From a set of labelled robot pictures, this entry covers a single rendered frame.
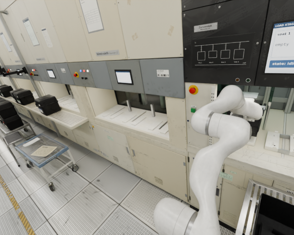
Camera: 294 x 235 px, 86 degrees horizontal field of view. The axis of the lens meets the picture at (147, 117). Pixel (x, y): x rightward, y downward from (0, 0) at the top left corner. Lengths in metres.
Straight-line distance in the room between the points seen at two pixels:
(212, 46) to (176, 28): 0.24
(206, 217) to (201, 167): 0.15
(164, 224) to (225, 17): 0.94
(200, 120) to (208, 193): 0.27
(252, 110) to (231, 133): 0.39
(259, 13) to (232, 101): 0.42
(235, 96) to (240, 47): 0.32
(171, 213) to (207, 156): 0.23
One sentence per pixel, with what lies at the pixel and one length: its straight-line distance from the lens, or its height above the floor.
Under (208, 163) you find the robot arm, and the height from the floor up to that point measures 1.29.
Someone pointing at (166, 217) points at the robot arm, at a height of 1.17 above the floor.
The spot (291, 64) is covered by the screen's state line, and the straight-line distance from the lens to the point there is 0.98.
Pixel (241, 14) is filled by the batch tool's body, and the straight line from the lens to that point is 0.98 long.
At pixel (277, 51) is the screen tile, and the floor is 1.57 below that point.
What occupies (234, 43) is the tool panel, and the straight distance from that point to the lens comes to 0.99.
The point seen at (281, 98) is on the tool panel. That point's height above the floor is 1.00.
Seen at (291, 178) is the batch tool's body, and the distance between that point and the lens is 1.31.
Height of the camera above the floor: 1.73
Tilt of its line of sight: 28 degrees down
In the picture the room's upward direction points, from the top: 10 degrees counter-clockwise
